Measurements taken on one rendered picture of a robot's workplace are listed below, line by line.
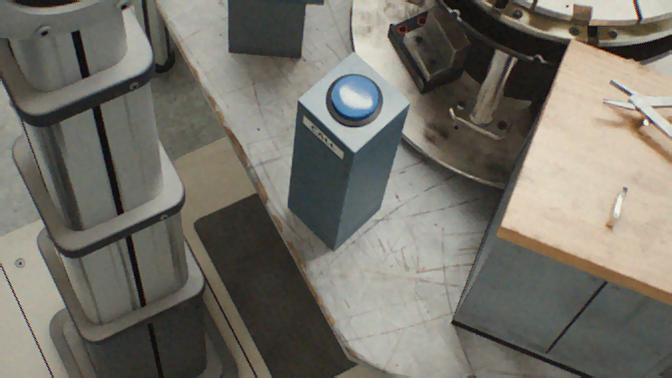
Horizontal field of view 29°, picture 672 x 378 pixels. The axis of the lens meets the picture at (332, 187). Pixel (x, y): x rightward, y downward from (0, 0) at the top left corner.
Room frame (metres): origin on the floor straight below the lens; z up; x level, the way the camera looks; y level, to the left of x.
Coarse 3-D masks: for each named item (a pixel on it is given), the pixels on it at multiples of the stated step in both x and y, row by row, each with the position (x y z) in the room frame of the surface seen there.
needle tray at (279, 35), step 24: (240, 0) 0.66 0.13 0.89; (264, 0) 0.66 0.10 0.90; (288, 0) 0.59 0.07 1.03; (312, 0) 0.60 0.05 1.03; (240, 24) 0.66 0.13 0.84; (264, 24) 0.66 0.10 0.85; (288, 24) 0.67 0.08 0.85; (240, 48) 0.66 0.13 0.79; (264, 48) 0.66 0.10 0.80; (288, 48) 0.67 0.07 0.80
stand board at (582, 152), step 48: (576, 48) 0.57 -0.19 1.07; (576, 96) 0.53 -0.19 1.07; (624, 96) 0.54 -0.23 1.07; (576, 144) 0.48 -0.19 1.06; (624, 144) 0.49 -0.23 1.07; (528, 192) 0.43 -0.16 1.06; (576, 192) 0.44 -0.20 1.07; (528, 240) 0.39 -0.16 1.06; (576, 240) 0.40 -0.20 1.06; (624, 240) 0.41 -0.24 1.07
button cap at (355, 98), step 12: (336, 84) 0.51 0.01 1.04; (348, 84) 0.51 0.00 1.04; (360, 84) 0.51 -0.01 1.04; (372, 84) 0.52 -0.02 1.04; (336, 96) 0.50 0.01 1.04; (348, 96) 0.50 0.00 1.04; (360, 96) 0.50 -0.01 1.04; (372, 96) 0.50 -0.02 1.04; (336, 108) 0.49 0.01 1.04; (348, 108) 0.49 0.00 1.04; (360, 108) 0.49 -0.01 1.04; (372, 108) 0.49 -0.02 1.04
